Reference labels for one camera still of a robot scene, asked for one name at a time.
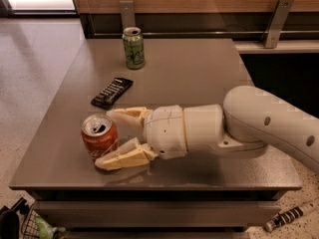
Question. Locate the black handle object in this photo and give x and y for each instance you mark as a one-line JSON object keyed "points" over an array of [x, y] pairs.
{"points": [[9, 219]]}

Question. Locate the horizontal metal rail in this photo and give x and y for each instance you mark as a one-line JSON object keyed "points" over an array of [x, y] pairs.
{"points": [[237, 36]]}

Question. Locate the red coke can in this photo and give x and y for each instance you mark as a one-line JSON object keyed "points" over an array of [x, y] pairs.
{"points": [[100, 136]]}

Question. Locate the green soda can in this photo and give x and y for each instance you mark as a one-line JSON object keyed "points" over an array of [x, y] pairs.
{"points": [[134, 48]]}

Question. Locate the black snack bar wrapper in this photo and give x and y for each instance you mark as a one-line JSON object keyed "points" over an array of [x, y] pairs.
{"points": [[110, 94]]}

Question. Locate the green bag in basket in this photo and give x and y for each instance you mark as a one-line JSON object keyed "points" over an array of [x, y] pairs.
{"points": [[46, 231]]}

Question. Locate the right metal wall bracket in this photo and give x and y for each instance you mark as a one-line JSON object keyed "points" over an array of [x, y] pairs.
{"points": [[279, 17]]}

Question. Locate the left metal wall bracket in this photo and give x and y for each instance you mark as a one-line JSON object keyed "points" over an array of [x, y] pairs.
{"points": [[127, 13]]}

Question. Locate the metal wall bracket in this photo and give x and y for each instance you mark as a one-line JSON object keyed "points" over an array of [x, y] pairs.
{"points": [[127, 13], [279, 17]]}

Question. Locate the grey table drawer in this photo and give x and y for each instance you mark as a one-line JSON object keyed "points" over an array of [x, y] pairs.
{"points": [[162, 214]]}

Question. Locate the black white striped tube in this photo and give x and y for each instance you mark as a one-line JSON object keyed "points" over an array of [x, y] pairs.
{"points": [[289, 216]]}

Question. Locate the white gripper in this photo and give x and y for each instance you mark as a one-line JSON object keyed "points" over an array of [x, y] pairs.
{"points": [[164, 130]]}

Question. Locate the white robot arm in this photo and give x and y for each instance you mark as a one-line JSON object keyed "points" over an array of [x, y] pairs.
{"points": [[248, 120]]}

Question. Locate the black wire basket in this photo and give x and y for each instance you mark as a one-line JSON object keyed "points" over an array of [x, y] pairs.
{"points": [[28, 228]]}

